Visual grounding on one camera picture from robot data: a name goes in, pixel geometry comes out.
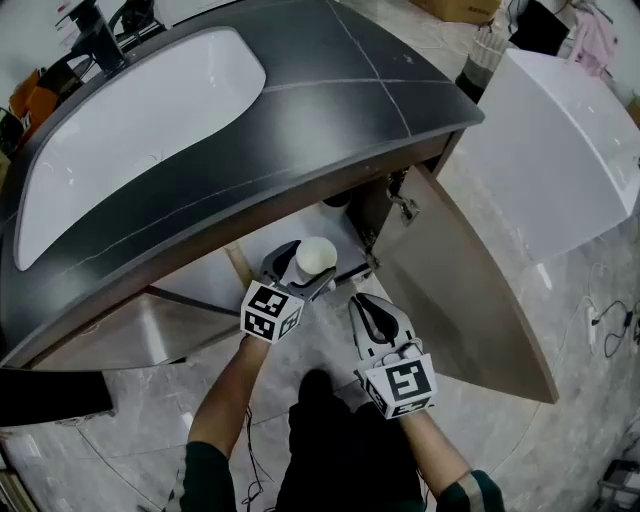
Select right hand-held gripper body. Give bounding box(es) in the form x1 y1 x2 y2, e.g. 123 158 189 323
354 339 438 420

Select white paper cup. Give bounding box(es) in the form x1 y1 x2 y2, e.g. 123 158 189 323
295 236 339 277

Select white power strip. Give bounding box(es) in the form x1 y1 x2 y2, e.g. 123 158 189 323
584 304 601 351

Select person's black trousers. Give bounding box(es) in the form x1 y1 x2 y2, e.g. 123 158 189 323
287 389 426 512

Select person's right forearm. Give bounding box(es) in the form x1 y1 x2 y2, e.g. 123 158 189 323
399 410 474 496

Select person's left black shoe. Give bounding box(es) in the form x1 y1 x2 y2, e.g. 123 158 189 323
298 369 337 401

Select black pedestal cabinet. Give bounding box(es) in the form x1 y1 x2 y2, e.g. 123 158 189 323
0 367 114 429

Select pink cloth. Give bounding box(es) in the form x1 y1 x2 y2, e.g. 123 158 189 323
569 9 617 76

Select grey ribbed basket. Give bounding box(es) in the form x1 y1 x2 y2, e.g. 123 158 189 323
457 27 506 99

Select person's left forearm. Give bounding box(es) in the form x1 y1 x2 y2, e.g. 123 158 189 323
188 335 274 459

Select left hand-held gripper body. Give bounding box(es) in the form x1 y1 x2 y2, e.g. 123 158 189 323
240 272 306 345

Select metal cabinet hinge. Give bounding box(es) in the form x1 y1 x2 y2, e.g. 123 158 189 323
363 232 381 269
387 172 419 226

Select vanity cabinet door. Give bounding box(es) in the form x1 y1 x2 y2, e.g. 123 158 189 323
377 162 560 405

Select black faucet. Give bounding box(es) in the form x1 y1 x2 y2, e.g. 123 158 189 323
54 0 126 76

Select white bathtub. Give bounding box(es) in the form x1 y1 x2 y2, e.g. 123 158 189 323
439 47 640 261

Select white sink basin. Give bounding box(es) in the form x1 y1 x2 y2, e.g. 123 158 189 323
12 27 268 273

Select orange sofa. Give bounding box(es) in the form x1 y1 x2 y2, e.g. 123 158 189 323
8 69 55 132

